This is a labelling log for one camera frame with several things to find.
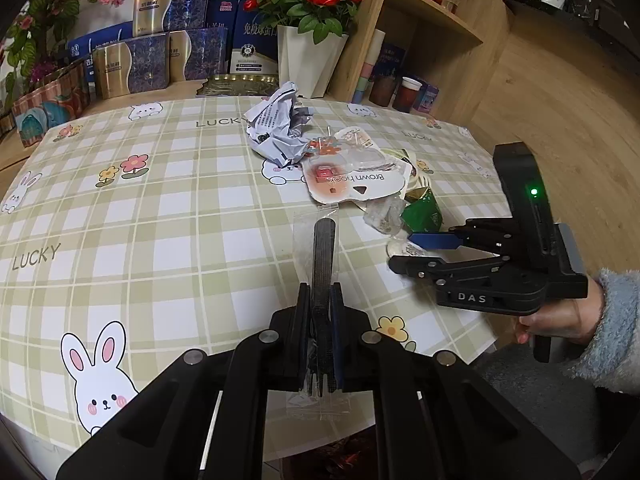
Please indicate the small perfume bottle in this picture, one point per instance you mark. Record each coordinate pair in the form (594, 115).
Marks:
(451, 2)

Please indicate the wooden shelf unit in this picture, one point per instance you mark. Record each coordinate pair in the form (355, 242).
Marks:
(425, 60)

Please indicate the potted red rose plant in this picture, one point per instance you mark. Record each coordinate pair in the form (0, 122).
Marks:
(310, 65)

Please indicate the small blue purple box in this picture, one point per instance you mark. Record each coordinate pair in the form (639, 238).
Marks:
(427, 97)

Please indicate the dark blue red-label box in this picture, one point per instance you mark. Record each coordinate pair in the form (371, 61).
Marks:
(222, 12)

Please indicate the white hook blister pack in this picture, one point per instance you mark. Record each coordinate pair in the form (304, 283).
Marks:
(370, 185)

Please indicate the stack of pastel cups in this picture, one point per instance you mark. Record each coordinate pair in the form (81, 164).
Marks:
(365, 75)

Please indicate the long blue carton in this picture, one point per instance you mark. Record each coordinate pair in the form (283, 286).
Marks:
(100, 35)

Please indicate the pink blossom bouquet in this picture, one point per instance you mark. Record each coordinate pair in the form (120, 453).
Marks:
(30, 30)

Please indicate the purple flowers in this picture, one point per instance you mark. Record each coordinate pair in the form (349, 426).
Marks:
(42, 70)

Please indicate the dark blue shelf box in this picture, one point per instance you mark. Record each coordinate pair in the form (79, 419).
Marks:
(392, 57)

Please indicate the blue and white box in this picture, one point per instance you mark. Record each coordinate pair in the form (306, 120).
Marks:
(255, 55)

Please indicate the white paper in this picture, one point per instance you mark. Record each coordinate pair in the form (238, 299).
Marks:
(275, 125)

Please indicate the red-brown cup white rim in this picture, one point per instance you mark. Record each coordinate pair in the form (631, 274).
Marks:
(406, 97)

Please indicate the black fork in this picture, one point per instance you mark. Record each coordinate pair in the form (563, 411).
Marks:
(325, 250)

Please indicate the person's right forearm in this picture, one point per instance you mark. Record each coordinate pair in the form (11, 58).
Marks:
(620, 330)

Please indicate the green wrapper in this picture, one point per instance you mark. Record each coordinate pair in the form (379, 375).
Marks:
(420, 212)

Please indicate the gold decorative tray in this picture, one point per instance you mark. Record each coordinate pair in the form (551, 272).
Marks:
(235, 85)

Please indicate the small white wrapper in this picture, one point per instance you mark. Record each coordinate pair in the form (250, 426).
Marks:
(400, 248)

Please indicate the person's right hand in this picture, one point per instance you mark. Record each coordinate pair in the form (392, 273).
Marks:
(565, 320)

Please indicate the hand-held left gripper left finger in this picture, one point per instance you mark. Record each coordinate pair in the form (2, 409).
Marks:
(302, 335)

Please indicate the black counter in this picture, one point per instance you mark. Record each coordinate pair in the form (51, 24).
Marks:
(600, 15)

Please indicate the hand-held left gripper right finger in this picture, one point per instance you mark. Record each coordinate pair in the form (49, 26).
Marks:
(337, 340)

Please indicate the gold and blue gift box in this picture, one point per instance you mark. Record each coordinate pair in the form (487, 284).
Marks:
(130, 67)
(197, 55)
(170, 7)

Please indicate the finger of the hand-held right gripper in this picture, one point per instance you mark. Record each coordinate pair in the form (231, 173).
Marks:
(415, 265)
(435, 240)

